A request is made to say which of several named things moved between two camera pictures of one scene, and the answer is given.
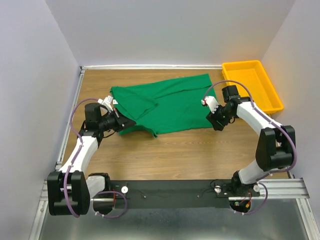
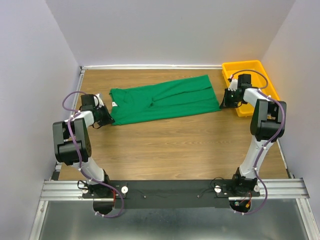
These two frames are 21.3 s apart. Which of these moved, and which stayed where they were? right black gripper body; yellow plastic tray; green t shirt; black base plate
Moved: green t shirt; right black gripper body
Stayed: black base plate; yellow plastic tray
